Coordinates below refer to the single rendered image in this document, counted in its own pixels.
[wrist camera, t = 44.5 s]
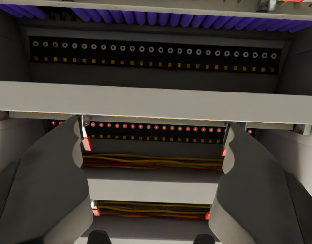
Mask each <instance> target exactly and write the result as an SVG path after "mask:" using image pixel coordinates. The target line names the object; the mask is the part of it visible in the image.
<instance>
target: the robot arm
mask: <svg viewBox="0 0 312 244"><path fill-rule="evenodd" d="M82 140H84V136H83V130H82V124H81V118H80V116H79V117H77V116H71V117H69V118H68V119H67V120H65V121H64V122H62V123H61V124H60V125H58V126H57V127H55V128H54V129H52V130H51V131H50V132H48V133H47V134H45V135H44V136H43V137H41V138H40V139H39V140H38V141H36V142H35V143H34V144H33V145H32V146H31V147H30V148H29V149H28V150H27V151H26V152H25V153H24V154H23V155H22V156H21V158H20V159H19V160H18V161H12V162H10V163H9V164H8V165H7V166H6V167H5V168H4V169H3V170H2V171H1V172H0V244H73V243H74V242H75V241H76V240H77V239H78V238H79V237H80V236H81V235H82V234H83V233H84V232H85V231H86V230H87V229H88V228H89V227H90V226H91V224H92V222H93V212H92V205H91V199H90V194H89V186H88V180H87V175H86V172H85V171H84V170H82V169H81V168H80V167H81V165H82V164H83V158H82V152H81V147H80V143H81V141H82ZM223 146H224V147H225V149H226V155H225V158H224V162H223V166H222V169H223V171H224V173H225V175H223V176H222V177H221V178H220V180H219V184H218V187H217V191H216V194H215V197H214V201H213V204H212V208H211V213H210V218H209V227H210V229H211V231H212V232H213V233H214V234H215V235H216V237H217V238H218V239H219V240H220V241H221V242H222V244H312V196H311V195H310V194H309V192H308V191H307V190H306V189H305V187H304V186H303V185H302V183H301V182H300V181H299V180H298V178H297V177H296V176H295V175H294V174H293V173H291V172H287V171H285V170H284V169H283V167H282V166H281V165H280V163H279V162H278V161H277V160H276V158H275V157H274V156H273V155H272V154H271V153H270V152H269V151H268V150H267V149H266V148H265V147H264V146H263V145H262V144H261V143H260V142H258V141H257V140H256V139H255V138H253V137H252V136H251V135H250V134H249V133H248V132H246V131H245V130H244V129H243V128H242V127H240V126H239V125H238V124H236V123H228V124H227V128H226V132H225V136H224V140H223ZM87 244H112V243H111V241H110V238H109V236H108V234H107V232H105V231H102V230H95V231H92V232H91V233H90V234H89V236H88V240H87Z"/></svg>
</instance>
